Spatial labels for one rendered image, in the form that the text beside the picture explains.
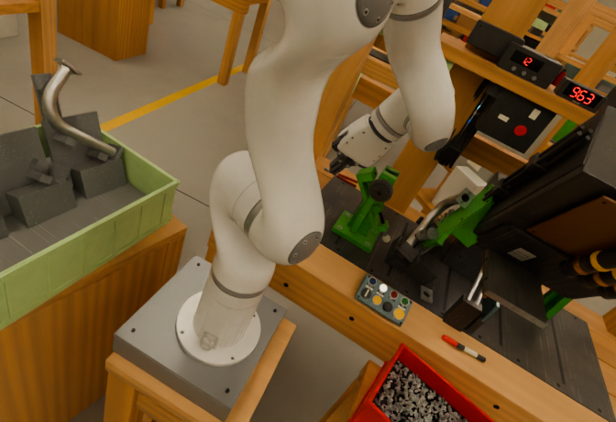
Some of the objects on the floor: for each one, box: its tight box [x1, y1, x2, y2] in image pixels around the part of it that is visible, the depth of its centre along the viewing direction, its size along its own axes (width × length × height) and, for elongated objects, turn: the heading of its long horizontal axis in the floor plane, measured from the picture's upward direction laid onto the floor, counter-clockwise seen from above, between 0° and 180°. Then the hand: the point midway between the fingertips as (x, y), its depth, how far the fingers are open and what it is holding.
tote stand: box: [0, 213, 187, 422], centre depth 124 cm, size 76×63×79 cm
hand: (336, 165), depth 92 cm, fingers closed
